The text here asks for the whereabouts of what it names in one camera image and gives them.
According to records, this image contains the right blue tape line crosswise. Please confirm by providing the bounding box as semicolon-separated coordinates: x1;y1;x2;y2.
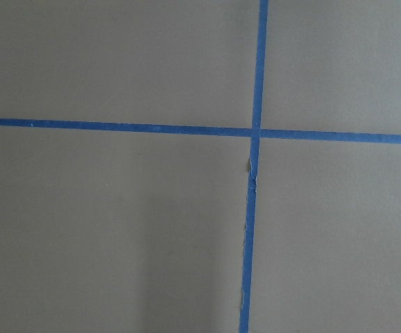
0;118;401;145

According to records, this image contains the right blue tape line lengthwise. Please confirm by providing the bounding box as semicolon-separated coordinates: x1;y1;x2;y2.
239;0;269;333

